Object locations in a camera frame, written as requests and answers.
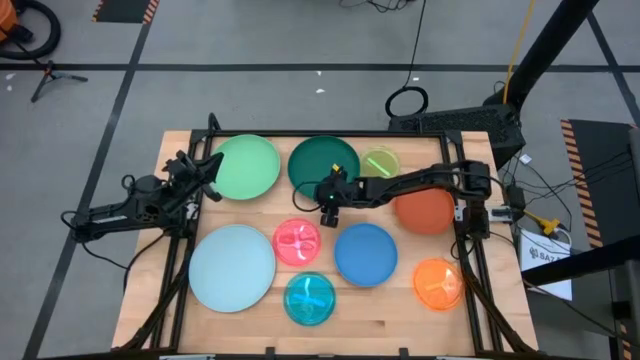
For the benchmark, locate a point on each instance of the orange-red plastic plate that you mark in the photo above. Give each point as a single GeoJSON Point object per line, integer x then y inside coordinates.
{"type": "Point", "coordinates": [425, 215]}

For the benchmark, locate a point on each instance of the yellow plug connector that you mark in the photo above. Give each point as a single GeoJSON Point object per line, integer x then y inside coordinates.
{"type": "Point", "coordinates": [549, 225]}

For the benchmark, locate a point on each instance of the dark green plastic plate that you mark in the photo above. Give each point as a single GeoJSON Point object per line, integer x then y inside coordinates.
{"type": "Point", "coordinates": [312, 162]}

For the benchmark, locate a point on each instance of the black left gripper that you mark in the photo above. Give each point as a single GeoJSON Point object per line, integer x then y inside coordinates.
{"type": "Point", "coordinates": [185, 177]}

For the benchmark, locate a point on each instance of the yellow-green translucent small plate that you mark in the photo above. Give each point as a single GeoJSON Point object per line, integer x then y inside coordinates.
{"type": "Point", "coordinates": [372, 167]}

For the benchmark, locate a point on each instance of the black diagonal pole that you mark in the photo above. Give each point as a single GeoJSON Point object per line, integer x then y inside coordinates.
{"type": "Point", "coordinates": [545, 50]}

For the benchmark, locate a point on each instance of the pink translucent small plate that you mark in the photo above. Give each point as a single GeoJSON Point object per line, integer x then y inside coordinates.
{"type": "Point", "coordinates": [295, 250]}

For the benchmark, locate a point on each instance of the black aluminium table frame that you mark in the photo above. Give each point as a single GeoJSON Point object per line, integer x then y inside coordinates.
{"type": "Point", "coordinates": [325, 133]}

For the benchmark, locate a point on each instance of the black mat with hazard stripes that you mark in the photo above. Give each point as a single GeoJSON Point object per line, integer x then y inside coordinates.
{"type": "Point", "coordinates": [600, 170]}
{"type": "Point", "coordinates": [120, 10]}

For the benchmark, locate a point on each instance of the black power adapter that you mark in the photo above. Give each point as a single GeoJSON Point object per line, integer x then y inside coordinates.
{"type": "Point", "coordinates": [515, 196]}

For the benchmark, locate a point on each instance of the large light blue plate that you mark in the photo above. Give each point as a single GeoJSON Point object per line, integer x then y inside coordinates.
{"type": "Point", "coordinates": [232, 267]}

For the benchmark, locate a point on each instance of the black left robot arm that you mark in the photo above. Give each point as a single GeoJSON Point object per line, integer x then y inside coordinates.
{"type": "Point", "coordinates": [125, 212]}

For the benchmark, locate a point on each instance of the cyan translucent small plate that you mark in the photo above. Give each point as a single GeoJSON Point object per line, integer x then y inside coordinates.
{"type": "Point", "coordinates": [310, 299]}

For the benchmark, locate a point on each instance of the black horizontal bar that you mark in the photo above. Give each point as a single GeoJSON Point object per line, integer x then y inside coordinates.
{"type": "Point", "coordinates": [580, 262]}

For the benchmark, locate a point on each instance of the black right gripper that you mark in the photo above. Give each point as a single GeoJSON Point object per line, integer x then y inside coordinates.
{"type": "Point", "coordinates": [340, 192]}

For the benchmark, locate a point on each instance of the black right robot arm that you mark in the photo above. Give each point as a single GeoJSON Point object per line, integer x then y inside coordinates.
{"type": "Point", "coordinates": [425, 176]}

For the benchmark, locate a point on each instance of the black tripod stand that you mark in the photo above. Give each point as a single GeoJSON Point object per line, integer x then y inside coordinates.
{"type": "Point", "coordinates": [50, 75]}

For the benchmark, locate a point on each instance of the light green plastic plate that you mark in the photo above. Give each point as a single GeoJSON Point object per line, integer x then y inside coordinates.
{"type": "Point", "coordinates": [247, 167]}

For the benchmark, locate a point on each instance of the orange vacuum cleaner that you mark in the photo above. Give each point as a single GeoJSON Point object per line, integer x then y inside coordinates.
{"type": "Point", "coordinates": [6, 17]}

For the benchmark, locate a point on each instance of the orange translucent small plate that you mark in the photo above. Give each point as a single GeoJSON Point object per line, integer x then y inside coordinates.
{"type": "Point", "coordinates": [438, 285]}

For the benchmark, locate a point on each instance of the yellow tag on gripper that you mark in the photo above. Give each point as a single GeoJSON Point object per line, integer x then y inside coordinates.
{"type": "Point", "coordinates": [336, 169]}

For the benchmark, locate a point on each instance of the white paper sign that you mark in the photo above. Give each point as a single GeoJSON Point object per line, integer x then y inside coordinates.
{"type": "Point", "coordinates": [547, 260]}

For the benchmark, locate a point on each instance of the blue plastic plate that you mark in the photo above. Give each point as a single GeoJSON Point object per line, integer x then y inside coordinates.
{"type": "Point", "coordinates": [366, 255]}

